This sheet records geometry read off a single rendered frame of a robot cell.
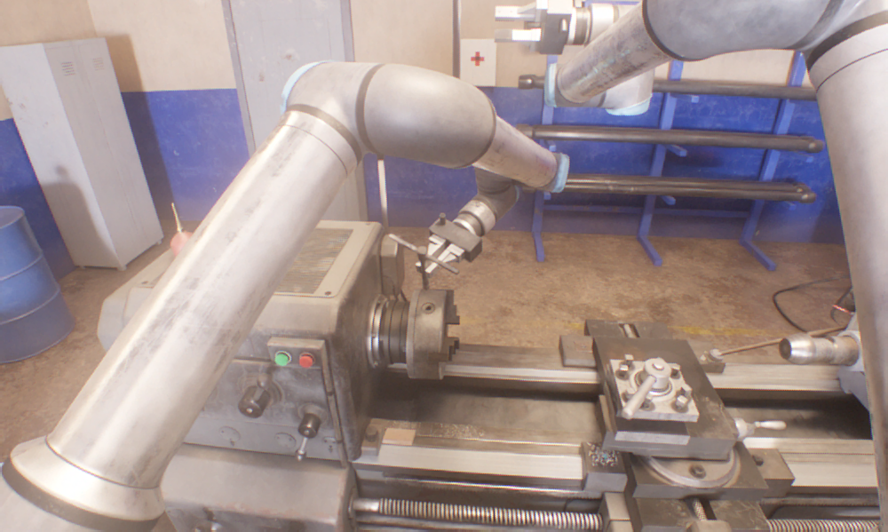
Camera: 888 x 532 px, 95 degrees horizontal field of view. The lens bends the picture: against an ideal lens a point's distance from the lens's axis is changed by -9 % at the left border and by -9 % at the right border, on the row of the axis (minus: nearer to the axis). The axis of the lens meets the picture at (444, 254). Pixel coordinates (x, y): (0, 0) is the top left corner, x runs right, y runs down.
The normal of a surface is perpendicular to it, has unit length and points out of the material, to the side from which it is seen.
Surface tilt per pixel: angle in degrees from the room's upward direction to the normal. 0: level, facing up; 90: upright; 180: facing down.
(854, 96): 81
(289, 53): 90
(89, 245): 90
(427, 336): 55
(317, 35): 90
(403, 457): 36
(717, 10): 108
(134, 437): 65
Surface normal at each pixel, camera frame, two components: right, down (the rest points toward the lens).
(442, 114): 0.34, 0.23
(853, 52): -0.93, -0.07
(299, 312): -0.07, -0.29
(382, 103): -0.19, 0.16
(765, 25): -0.30, 0.88
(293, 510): -0.05, -0.49
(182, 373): 0.71, 0.01
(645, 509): 0.00, -0.88
